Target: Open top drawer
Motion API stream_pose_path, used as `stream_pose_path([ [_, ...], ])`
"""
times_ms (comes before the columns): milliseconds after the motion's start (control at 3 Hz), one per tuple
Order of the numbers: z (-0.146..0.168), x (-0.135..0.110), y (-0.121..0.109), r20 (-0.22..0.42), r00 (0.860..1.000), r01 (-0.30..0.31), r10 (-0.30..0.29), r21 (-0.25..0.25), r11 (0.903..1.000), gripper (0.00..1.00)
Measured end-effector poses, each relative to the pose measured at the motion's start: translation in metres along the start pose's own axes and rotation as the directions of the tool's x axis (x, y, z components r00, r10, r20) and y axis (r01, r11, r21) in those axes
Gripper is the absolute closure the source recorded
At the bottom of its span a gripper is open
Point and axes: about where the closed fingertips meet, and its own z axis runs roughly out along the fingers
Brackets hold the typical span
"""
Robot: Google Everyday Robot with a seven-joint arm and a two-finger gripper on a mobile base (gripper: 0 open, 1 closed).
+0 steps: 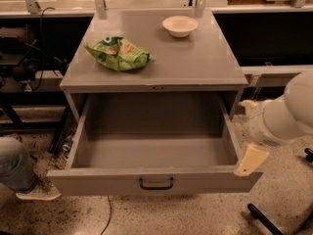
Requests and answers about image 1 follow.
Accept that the black caster wheel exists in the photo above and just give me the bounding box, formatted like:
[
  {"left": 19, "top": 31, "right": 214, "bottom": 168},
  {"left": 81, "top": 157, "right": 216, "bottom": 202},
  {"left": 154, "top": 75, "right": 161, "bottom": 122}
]
[{"left": 304, "top": 148, "right": 313, "bottom": 163}]

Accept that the person leg in jeans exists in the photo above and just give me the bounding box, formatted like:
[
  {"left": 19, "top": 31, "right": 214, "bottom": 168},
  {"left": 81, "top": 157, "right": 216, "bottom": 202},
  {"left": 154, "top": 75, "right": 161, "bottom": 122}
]
[{"left": 0, "top": 137, "right": 38, "bottom": 193}]

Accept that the grey drawer cabinet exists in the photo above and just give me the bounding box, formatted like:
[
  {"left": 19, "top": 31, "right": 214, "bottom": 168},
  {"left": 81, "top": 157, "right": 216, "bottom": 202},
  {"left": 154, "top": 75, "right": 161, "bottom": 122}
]
[{"left": 61, "top": 8, "right": 247, "bottom": 118}]

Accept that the white bowl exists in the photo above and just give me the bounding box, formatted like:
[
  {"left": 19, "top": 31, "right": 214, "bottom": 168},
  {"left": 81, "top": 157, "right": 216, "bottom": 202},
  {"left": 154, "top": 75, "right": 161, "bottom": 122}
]
[{"left": 162, "top": 16, "right": 199, "bottom": 38}]

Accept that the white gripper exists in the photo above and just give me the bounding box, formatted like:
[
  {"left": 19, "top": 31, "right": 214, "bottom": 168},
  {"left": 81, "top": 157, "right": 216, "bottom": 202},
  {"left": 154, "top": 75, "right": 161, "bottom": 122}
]
[{"left": 234, "top": 97, "right": 303, "bottom": 176}]

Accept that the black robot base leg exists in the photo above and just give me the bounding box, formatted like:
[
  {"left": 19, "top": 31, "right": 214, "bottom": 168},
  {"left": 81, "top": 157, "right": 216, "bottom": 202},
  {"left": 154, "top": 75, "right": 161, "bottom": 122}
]
[{"left": 247, "top": 204, "right": 284, "bottom": 235}]

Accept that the dark machine on shelf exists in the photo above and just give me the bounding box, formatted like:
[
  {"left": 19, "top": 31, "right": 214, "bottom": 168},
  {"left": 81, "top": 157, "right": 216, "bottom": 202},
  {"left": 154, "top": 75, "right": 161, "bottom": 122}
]
[{"left": 0, "top": 25, "right": 41, "bottom": 81}]

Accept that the grey sneaker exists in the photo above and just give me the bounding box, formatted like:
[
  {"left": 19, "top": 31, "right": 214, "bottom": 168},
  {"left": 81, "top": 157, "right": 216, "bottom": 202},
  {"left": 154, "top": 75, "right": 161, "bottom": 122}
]
[{"left": 16, "top": 180, "right": 61, "bottom": 201}]

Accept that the grey top drawer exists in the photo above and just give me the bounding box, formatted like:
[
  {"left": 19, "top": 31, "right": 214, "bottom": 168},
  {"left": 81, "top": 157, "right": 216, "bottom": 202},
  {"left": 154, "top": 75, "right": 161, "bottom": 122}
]
[{"left": 48, "top": 92, "right": 262, "bottom": 196}]

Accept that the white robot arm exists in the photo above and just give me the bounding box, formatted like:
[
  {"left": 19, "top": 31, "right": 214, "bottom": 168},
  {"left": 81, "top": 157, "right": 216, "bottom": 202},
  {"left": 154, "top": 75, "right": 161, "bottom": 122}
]
[{"left": 234, "top": 71, "right": 313, "bottom": 176}]

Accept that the green chip bag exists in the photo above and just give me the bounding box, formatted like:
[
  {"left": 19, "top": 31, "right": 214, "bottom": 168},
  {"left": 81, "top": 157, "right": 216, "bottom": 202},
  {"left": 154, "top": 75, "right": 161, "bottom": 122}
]
[{"left": 84, "top": 36, "right": 152, "bottom": 71}]

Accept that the wire basket with cans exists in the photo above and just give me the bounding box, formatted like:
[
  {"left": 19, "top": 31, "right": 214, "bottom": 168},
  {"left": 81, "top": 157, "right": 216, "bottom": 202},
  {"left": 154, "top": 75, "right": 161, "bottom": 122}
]
[{"left": 48, "top": 132, "right": 75, "bottom": 169}]

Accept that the black floor cable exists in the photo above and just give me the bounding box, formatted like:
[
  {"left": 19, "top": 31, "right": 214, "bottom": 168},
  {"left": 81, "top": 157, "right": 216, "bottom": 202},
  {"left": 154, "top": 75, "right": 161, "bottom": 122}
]
[{"left": 99, "top": 195, "right": 113, "bottom": 235}]

